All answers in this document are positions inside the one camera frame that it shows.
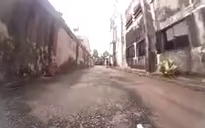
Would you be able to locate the group of trees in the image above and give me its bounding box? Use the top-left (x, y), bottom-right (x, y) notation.
top-left (91, 49), bottom-right (111, 66)

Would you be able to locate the pale building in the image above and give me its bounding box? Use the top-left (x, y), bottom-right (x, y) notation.
top-left (109, 2), bottom-right (128, 68)

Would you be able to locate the brown dirt lane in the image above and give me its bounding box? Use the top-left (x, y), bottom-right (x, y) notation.
top-left (0, 64), bottom-right (205, 128)

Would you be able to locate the concrete pole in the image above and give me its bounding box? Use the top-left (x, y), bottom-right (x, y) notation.
top-left (140, 0), bottom-right (158, 74)

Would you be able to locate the yellow-green plant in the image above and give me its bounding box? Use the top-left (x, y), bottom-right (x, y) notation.
top-left (158, 58), bottom-right (180, 80)

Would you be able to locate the raised concrete kerb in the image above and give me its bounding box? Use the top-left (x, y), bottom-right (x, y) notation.
top-left (116, 65), bottom-right (205, 94)

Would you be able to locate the grey building with dark windows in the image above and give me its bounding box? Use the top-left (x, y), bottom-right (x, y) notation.
top-left (124, 0), bottom-right (205, 76)

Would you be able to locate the long weathered reddish wall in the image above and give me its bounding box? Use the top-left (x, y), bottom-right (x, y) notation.
top-left (0, 0), bottom-right (95, 88)

